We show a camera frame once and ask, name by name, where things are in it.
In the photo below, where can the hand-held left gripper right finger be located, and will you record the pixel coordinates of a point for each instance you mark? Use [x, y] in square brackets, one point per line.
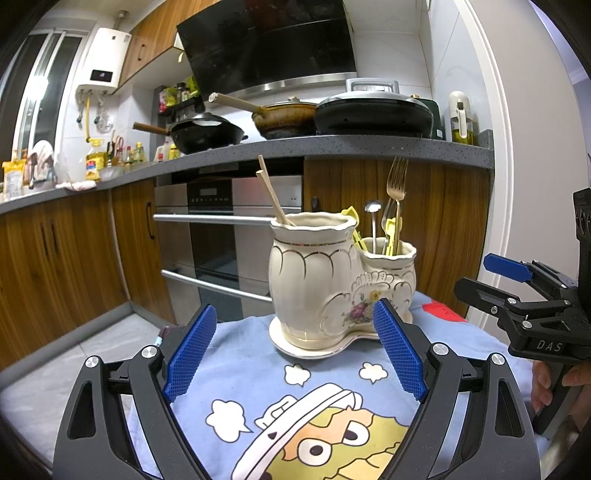
[399, 346]

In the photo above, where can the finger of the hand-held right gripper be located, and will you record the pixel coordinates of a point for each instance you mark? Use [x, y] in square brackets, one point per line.
[485, 293]
[505, 266]

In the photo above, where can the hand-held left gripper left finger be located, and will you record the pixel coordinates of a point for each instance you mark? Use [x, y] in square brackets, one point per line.
[191, 350]

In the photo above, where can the green yellow tulip utensil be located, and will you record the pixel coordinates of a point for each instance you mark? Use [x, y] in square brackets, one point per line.
[352, 213]
[390, 240]

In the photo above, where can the cream floral ceramic utensil holder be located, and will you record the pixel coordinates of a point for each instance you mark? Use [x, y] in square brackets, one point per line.
[304, 286]

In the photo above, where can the gold metal fork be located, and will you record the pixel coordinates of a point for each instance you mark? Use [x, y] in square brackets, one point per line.
[388, 212]
[398, 189]

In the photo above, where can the silver flower-bowl spoon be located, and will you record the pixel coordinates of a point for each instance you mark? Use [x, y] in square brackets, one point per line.
[372, 206]

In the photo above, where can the wooden chopstick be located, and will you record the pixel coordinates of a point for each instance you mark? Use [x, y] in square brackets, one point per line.
[273, 201]
[274, 184]

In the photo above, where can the person's right hand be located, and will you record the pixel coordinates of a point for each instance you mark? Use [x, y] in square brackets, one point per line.
[539, 387]

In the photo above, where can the wooden base cabinet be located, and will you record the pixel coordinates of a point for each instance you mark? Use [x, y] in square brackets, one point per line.
[452, 221]
[69, 267]

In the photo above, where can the blue cartoon printed cloth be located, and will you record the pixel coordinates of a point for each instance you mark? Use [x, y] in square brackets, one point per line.
[332, 371]

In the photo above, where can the steel built-in oven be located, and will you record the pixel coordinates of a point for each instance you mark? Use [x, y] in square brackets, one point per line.
[217, 249]

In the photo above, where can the white-capped oil dispenser bottle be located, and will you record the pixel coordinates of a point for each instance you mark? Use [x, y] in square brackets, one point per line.
[461, 115]

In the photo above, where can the dark green appliance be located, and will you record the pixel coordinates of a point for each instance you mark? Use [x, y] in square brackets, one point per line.
[434, 115]

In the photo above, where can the grey stone kitchen countertop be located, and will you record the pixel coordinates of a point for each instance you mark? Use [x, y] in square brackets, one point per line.
[369, 150]

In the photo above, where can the large black lidded pan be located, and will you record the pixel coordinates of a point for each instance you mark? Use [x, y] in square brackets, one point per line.
[369, 120]

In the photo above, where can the white dishcloth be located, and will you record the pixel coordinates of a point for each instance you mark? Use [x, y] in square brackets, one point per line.
[76, 185]

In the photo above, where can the row of sauce bottles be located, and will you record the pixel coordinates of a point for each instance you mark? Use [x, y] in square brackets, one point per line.
[127, 154]

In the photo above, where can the yellow cooking oil bottle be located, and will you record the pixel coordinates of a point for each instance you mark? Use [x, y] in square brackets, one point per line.
[94, 164]

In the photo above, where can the white cloth over faucet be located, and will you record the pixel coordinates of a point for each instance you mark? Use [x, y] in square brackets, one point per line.
[41, 159]

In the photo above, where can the yellow food packet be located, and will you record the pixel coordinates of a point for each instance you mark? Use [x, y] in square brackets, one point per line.
[13, 180]

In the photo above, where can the brown clay pot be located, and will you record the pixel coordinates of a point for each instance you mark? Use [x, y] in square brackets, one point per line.
[286, 120]

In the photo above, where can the black spice rack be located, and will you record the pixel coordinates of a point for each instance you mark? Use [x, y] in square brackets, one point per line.
[182, 99]

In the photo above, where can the white water heater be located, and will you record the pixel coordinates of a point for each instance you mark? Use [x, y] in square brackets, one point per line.
[104, 57]

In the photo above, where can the glass sliding window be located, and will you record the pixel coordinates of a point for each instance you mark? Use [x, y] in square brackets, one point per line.
[27, 92]

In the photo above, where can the black range hood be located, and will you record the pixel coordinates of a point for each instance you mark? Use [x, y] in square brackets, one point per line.
[268, 46]

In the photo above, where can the white door frame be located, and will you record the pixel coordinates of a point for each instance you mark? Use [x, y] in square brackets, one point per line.
[521, 161]

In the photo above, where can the wooden wall cabinet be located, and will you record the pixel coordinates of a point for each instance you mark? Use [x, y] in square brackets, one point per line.
[157, 41]

